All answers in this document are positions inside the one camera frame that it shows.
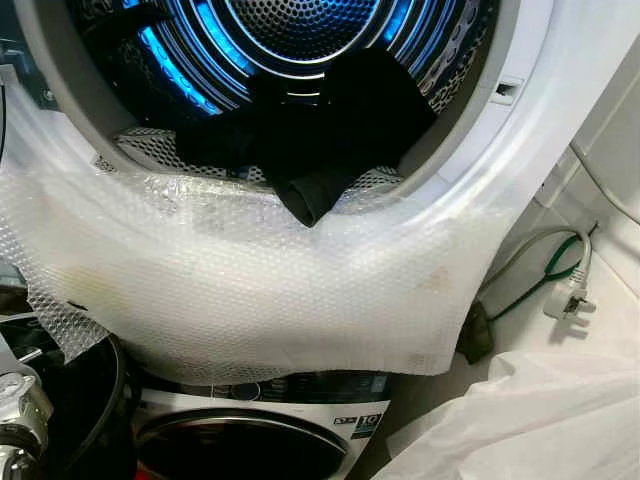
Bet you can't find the white washing machine dark door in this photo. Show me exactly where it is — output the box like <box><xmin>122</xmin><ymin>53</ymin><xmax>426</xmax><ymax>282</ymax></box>
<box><xmin>130</xmin><ymin>370</ymin><xmax>397</xmax><ymax>480</ymax></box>

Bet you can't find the white power plug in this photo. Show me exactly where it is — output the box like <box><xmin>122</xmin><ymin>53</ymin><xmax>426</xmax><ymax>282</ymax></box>
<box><xmin>543</xmin><ymin>284</ymin><xmax>598</xmax><ymax>322</ymax></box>

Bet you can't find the dark green clump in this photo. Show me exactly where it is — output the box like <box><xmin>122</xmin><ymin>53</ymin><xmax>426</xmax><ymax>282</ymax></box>
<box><xmin>455</xmin><ymin>300</ymin><xmax>497</xmax><ymax>366</ymax></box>

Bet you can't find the white front-load dryer with drum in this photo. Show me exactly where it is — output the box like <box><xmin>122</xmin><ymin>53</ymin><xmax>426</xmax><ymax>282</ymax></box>
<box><xmin>0</xmin><ymin>0</ymin><xmax>640</xmax><ymax>386</ymax></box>

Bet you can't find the white plastic bag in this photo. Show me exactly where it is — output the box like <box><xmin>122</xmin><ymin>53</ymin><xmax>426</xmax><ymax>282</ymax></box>
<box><xmin>375</xmin><ymin>350</ymin><xmax>640</xmax><ymax>480</ymax></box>

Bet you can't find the black garment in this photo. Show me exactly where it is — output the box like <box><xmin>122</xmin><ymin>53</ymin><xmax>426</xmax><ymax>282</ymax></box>
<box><xmin>175</xmin><ymin>48</ymin><xmax>437</xmax><ymax>228</ymax></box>

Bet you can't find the clear bubble wrap sheet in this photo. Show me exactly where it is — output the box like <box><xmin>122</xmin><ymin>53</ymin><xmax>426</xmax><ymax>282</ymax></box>
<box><xmin>0</xmin><ymin>100</ymin><xmax>513</xmax><ymax>387</ymax></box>

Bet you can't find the white wall cable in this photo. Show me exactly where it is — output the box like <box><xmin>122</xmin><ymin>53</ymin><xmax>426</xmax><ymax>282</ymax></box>
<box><xmin>570</xmin><ymin>145</ymin><xmax>640</xmax><ymax>227</ymax></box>

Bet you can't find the green cable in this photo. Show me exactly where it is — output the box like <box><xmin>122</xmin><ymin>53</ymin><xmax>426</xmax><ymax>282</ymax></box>
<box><xmin>490</xmin><ymin>234</ymin><xmax>586</xmax><ymax>322</ymax></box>

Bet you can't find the grey plug cable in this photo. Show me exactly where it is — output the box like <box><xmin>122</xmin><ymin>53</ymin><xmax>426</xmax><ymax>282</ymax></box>
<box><xmin>480</xmin><ymin>225</ymin><xmax>593</xmax><ymax>301</ymax></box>

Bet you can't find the black hose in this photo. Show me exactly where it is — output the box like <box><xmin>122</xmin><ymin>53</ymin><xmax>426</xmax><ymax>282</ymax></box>
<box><xmin>58</xmin><ymin>335</ymin><xmax>133</xmax><ymax>480</ymax></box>

